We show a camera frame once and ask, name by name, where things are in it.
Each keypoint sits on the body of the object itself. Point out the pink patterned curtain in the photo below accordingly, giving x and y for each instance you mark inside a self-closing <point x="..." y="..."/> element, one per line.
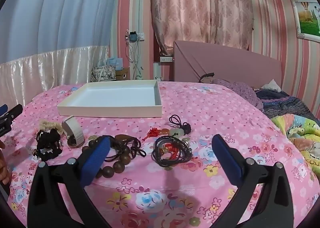
<point x="222" y="22"/>

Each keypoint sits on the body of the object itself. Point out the person's left hand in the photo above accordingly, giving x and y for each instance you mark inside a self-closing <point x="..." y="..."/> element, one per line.
<point x="5" y="175"/>

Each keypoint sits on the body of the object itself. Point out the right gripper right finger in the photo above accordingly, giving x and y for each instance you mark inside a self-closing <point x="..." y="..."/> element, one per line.
<point x="274" y="207"/>

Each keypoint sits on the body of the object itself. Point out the black hair claw clip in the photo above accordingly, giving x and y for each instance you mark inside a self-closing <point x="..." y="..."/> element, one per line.
<point x="49" y="145"/>

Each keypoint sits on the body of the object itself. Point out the wall socket with charger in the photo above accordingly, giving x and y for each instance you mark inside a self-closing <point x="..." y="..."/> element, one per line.
<point x="132" y="37"/>

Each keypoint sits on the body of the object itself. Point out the framed landscape picture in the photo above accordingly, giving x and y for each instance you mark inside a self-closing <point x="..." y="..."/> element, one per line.
<point x="306" y="13"/>

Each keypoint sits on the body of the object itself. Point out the white shallow cardboard tray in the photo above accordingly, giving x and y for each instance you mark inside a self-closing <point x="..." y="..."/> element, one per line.
<point x="118" y="99"/>

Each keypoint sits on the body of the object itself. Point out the brown cardboard box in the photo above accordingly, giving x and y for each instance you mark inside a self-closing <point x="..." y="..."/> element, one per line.
<point x="123" y="74"/>

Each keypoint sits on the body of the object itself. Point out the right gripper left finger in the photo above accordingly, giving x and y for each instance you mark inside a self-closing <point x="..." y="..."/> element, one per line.
<point x="46" y="206"/>

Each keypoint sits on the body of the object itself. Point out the blue sheer curtain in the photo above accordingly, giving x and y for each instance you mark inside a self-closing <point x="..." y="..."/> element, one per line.
<point x="31" y="27"/>

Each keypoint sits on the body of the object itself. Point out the colourful cartoon blanket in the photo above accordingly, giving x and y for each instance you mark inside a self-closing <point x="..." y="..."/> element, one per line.
<point x="303" y="133"/>

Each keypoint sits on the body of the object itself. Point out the light blue gift bag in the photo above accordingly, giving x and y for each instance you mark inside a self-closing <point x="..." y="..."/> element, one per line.
<point x="116" y="62"/>

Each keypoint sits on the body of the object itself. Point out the white power strip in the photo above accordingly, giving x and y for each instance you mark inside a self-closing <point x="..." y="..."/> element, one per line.
<point x="166" y="59"/>

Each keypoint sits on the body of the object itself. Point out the beige scrunchie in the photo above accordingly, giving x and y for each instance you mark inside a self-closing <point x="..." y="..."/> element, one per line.
<point x="47" y="126"/>

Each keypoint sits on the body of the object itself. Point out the white tissue cloth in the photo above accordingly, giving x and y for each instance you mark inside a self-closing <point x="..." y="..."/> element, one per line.
<point x="272" y="86"/>

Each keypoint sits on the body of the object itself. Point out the cream satin drape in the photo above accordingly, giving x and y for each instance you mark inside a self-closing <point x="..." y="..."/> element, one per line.
<point x="24" y="78"/>

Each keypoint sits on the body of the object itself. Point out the purple dotted pillow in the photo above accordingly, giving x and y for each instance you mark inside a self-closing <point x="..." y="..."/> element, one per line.
<point x="243" y="90"/>

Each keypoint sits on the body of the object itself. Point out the dark knitted blanket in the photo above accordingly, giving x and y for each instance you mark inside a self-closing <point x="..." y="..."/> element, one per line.
<point x="280" y="103"/>

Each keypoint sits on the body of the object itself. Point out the black cord knot charm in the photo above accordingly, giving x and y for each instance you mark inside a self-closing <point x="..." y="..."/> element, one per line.
<point x="176" y="120"/>

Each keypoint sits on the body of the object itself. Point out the pink padded headboard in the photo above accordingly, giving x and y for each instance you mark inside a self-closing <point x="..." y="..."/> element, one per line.
<point x="195" y="59"/>

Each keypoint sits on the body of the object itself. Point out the black cord bundle red charm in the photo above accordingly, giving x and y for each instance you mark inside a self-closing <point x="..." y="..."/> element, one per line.
<point x="169" y="151"/>

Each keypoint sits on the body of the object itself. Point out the black white patterned tote bag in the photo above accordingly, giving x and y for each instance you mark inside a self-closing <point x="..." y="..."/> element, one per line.
<point x="103" y="72"/>

